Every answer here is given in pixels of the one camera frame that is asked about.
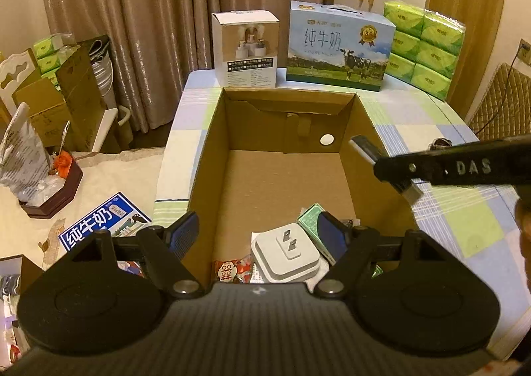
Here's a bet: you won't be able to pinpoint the low brown cardboard carton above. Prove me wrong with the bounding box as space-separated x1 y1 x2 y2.
12 77 69 148

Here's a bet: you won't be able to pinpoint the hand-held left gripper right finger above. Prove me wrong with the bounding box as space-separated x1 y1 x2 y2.
313 211 451 300

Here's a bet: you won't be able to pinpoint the wooden door panel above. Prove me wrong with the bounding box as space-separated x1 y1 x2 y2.
427 0 511 111

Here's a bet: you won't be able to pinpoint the white carved chair back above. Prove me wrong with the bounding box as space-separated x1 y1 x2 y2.
0 48 40 119

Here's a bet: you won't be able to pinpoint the tall brown cardboard carton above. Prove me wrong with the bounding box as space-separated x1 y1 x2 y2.
56 36 112 152

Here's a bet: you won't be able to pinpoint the white product box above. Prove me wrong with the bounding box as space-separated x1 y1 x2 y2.
211 10 279 89

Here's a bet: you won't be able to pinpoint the stacked white plastic stools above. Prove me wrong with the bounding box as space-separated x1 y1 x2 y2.
89 39 131 152

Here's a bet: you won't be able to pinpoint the beige curtain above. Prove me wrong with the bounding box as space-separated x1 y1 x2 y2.
37 0 339 148

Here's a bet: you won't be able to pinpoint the milk carton gift box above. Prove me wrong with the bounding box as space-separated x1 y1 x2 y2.
285 0 397 93

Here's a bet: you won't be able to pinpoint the white power adapter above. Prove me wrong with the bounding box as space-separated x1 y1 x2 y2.
250 223 322 285

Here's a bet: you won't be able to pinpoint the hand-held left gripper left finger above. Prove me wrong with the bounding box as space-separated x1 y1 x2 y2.
62 211 204 300

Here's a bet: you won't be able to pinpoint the person's right hand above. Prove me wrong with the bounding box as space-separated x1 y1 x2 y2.
515 195 531 241

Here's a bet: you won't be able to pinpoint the white plastic bag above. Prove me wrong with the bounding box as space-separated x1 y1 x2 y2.
0 102 52 204

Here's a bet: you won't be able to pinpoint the stack of green tissue packs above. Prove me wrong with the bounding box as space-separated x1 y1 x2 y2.
384 1 467 102

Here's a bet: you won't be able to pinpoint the cream embroidered cloth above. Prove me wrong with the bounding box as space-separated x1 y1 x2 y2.
0 147 167 273

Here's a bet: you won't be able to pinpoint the green white box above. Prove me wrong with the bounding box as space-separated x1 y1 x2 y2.
296 202 361 266

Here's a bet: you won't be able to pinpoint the small open cardboard box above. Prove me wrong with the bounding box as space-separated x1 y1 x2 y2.
0 255 44 306

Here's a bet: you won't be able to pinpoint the dark red wooden box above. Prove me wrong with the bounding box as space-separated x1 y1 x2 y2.
19 156 84 220

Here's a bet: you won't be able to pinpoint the brown cardboard box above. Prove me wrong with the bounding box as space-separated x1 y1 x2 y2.
188 87 416 285

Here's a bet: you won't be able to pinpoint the black cable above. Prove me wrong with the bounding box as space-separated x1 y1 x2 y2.
483 56 527 141

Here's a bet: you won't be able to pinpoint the red snack packet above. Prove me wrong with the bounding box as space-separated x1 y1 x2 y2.
213 257 254 284

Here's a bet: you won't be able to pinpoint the blue white flat milk carton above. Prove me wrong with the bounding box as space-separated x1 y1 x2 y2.
59 192 152 254

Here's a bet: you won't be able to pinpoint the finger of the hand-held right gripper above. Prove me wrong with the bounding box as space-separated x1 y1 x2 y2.
373 149 442 185

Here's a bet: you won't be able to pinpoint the tan woven chair cushion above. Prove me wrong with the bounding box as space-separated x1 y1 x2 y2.
468 62 531 142

